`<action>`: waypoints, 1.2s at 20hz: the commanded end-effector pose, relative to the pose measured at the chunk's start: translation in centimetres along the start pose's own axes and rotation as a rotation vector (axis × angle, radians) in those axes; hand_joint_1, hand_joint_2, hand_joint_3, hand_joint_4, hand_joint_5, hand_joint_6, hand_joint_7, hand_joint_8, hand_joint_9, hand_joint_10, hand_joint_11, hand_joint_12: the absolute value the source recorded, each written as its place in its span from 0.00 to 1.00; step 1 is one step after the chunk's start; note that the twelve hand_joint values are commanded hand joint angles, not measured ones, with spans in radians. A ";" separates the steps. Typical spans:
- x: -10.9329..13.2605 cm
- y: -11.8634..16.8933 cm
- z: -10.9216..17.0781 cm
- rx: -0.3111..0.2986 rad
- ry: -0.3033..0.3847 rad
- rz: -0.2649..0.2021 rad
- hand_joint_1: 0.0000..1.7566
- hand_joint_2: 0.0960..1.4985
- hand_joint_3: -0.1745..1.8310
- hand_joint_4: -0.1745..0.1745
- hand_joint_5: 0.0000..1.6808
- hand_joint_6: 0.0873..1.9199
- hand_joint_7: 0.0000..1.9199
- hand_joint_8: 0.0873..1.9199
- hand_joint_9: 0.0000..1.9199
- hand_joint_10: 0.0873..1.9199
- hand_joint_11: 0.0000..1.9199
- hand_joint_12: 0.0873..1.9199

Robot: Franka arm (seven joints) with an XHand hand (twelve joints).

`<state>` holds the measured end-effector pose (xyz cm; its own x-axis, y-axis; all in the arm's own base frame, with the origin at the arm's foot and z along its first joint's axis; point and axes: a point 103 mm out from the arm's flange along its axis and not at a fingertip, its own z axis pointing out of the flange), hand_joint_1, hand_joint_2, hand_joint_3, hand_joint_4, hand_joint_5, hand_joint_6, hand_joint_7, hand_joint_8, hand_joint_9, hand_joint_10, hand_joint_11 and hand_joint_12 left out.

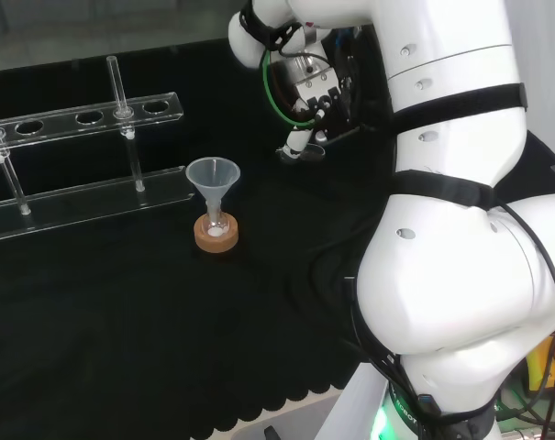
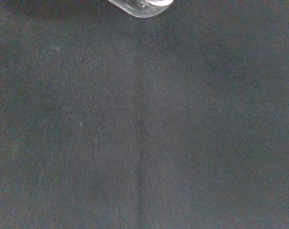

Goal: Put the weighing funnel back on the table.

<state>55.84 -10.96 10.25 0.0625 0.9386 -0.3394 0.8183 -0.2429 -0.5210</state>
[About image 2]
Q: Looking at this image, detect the black bench cloth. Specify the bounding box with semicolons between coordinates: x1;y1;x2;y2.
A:
0;0;289;229

